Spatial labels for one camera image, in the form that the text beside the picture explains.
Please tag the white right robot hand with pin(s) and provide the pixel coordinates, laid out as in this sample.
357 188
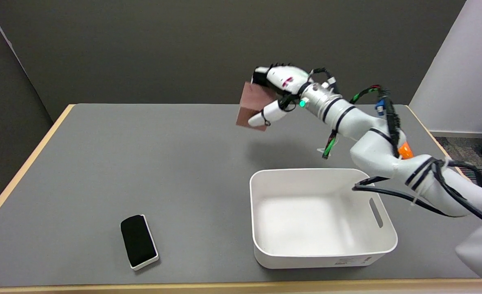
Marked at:
279 92

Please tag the reddish wooden cube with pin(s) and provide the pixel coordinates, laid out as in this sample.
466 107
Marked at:
254 107

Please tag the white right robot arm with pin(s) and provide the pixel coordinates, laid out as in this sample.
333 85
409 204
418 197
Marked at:
396 155

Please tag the white plastic bin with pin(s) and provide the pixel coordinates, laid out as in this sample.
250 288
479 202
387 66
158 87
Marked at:
320 218

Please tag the orange mango-shaped object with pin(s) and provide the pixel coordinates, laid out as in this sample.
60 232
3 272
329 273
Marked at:
405 151

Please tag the black whiteboard eraser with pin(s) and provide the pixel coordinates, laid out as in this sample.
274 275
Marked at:
138 241

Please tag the floor vent grille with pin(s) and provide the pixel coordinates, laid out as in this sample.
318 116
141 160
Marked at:
479 174

